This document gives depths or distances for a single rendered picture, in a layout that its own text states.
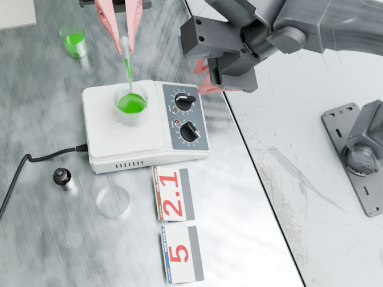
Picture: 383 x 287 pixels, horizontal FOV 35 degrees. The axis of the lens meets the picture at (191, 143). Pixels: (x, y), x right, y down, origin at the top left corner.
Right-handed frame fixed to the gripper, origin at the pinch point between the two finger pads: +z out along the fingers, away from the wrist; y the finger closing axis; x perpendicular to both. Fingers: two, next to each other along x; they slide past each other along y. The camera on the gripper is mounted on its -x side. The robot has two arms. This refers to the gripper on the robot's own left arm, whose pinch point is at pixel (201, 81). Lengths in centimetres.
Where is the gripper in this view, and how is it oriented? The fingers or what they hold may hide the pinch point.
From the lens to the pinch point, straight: 97.5
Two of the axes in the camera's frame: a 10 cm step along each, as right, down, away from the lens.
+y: 1.4, 9.4, -2.9
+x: 8.3, 0.5, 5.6
